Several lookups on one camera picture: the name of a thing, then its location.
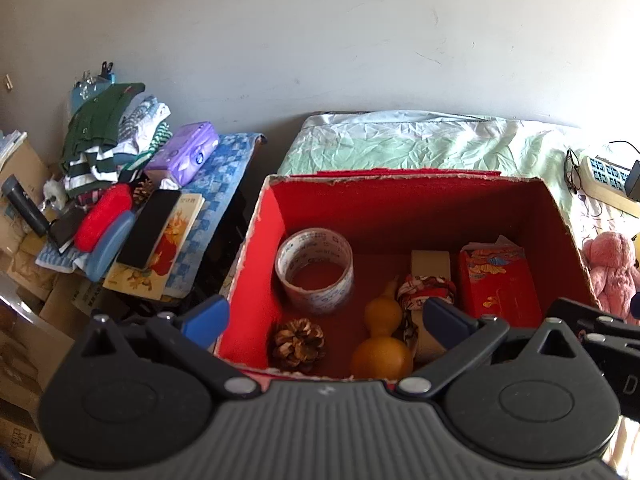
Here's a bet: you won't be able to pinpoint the Winnie the Pooh book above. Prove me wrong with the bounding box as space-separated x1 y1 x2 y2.
103 192 204 300

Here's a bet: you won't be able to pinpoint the black eyeglasses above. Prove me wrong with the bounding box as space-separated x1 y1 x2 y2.
563 148 585 196

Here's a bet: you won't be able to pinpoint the red envelope pack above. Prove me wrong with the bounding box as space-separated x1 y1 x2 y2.
458 235 544 328

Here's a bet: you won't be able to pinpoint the black phone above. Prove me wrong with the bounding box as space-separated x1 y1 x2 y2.
116 190 181 270

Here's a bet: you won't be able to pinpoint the red fuzzy case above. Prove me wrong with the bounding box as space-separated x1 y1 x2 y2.
74 183 134 252

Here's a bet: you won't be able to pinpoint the yellow gourd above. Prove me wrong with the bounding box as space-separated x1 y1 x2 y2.
350 278 413 382

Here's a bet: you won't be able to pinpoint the purple pencil case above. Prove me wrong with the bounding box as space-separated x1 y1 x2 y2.
144 122 219 188

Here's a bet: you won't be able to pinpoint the beige strap with red scarf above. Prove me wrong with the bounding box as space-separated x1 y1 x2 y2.
394 248 459 361

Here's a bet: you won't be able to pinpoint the blue glasses case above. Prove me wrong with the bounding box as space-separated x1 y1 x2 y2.
85 210 136 282

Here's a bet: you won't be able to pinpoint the brown pine cone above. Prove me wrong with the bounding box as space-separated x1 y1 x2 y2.
269 318 326 373

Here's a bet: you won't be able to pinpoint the white power strip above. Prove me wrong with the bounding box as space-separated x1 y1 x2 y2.
579 156 639 218

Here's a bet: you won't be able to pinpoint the black power adapter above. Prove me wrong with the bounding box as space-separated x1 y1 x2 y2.
625 160 640 202

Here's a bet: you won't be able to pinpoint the blue checkered cloth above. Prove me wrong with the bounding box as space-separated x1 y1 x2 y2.
34 131 269 302

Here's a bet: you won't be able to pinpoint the folded green striped clothes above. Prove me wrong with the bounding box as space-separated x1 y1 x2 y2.
60 82 172 197

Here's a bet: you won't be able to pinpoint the printed packing tape roll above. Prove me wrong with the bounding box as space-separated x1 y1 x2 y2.
274 228 355 314

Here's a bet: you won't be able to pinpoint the light green bed sheet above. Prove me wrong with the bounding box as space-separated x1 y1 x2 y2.
278 110 639 242

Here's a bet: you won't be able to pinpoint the pink plush toy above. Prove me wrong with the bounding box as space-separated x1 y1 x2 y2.
582 232 639 324

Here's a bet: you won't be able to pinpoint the red cardboard box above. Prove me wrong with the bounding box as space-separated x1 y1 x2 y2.
214 172 597 379

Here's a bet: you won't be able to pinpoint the black cylinder bottle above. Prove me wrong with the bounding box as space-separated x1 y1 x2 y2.
1 174 50 237

